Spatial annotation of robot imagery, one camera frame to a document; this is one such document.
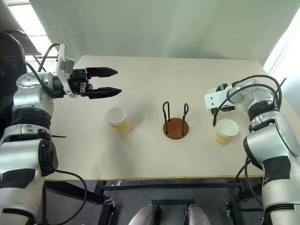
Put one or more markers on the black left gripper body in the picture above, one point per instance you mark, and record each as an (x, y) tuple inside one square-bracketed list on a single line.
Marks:
[(76, 82)]

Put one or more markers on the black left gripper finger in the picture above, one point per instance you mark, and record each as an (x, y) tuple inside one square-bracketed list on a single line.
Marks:
[(100, 72), (105, 92)]

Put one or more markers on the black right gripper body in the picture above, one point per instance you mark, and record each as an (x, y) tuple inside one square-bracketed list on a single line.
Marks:
[(225, 108)]

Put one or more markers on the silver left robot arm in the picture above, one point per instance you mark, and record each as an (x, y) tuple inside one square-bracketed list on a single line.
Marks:
[(23, 152)]

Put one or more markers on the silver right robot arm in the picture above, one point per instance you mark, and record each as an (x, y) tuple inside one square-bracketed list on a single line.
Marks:
[(276, 145)]

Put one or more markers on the yellow white paper cup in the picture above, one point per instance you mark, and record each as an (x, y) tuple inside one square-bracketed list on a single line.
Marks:
[(122, 127), (222, 139)]

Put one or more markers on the black chair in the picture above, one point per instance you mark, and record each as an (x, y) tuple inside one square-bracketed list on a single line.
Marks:
[(9, 54)]

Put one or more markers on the grey right robot leg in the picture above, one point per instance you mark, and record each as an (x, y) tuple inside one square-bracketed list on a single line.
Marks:
[(197, 215)]

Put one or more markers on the grey robot leg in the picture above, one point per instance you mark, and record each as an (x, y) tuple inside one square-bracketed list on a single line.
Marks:
[(143, 215), (197, 215)]

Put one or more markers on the grey left robot leg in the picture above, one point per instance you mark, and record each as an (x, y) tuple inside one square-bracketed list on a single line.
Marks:
[(143, 215)]

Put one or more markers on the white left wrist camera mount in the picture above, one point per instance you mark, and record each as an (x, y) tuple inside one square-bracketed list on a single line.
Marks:
[(63, 79)]

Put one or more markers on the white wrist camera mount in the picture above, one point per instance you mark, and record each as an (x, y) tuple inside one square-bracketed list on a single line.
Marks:
[(212, 98), (63, 79)]

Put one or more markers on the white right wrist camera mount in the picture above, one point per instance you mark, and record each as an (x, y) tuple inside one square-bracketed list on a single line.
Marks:
[(212, 98)]

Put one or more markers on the black metal table frame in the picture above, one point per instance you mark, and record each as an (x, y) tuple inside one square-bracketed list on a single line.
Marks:
[(164, 186)]

